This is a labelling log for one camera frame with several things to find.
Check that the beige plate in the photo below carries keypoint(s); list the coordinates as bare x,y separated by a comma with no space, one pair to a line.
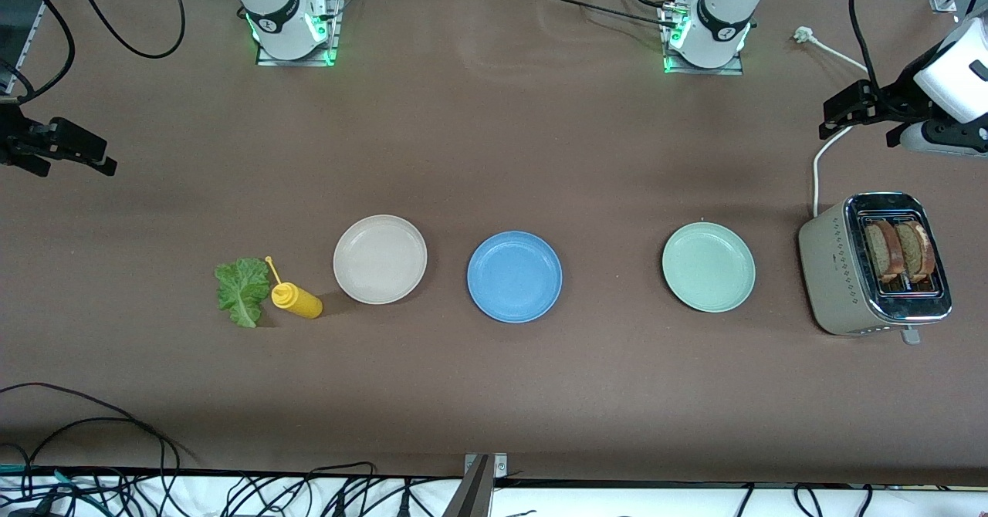
380,259

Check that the beige chrome toaster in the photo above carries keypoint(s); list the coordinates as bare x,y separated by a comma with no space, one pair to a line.
830,270

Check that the green lettuce leaf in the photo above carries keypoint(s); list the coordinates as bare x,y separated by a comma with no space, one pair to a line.
243,293

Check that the green plate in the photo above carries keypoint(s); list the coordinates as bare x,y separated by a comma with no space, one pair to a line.
708,267

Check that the blue plate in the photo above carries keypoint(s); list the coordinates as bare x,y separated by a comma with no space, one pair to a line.
515,276

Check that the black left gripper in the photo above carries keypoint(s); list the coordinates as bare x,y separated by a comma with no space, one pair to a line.
900,96

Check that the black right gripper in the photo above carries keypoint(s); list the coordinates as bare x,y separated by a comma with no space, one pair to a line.
13,136

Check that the yellow squeeze bottle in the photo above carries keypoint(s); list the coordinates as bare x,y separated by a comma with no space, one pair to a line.
297,299

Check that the aluminium frame post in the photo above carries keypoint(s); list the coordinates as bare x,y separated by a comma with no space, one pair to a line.
477,486

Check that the brown bread slice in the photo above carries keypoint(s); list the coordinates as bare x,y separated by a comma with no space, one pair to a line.
917,251
884,251

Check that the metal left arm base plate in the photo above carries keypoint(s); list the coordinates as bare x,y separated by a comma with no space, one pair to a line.
733,70

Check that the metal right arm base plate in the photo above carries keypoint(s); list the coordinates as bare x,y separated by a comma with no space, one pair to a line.
333,35

